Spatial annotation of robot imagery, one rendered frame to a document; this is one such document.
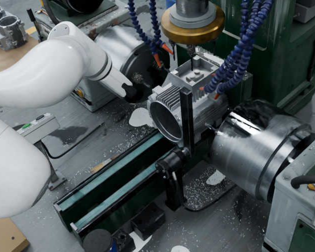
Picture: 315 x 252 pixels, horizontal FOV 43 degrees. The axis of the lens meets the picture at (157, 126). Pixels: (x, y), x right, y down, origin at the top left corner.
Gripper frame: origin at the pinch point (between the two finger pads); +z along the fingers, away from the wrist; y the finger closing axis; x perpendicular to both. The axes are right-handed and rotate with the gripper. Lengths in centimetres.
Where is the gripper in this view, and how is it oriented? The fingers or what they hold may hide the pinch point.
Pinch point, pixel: (129, 90)
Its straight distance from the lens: 118.9
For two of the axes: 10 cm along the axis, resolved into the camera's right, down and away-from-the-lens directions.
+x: 5.9, -8.0, -0.1
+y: 6.6, 4.9, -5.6
